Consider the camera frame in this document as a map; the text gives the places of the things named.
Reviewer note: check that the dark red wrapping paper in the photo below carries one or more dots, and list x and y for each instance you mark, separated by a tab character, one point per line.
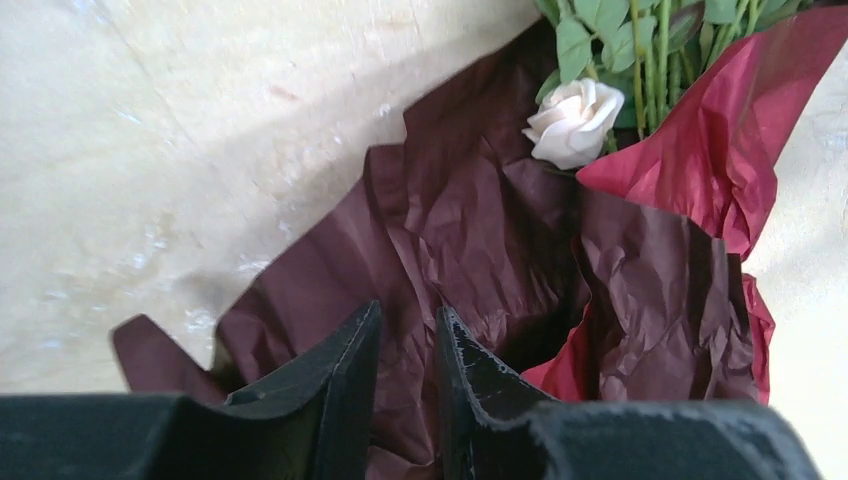
620	283

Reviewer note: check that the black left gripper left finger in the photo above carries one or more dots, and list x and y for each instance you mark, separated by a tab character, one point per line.
309	419

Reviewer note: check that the red paper flower bouquet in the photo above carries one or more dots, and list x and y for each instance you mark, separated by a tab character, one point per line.
623	65

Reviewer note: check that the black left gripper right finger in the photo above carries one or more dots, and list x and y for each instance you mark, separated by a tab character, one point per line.
495	425

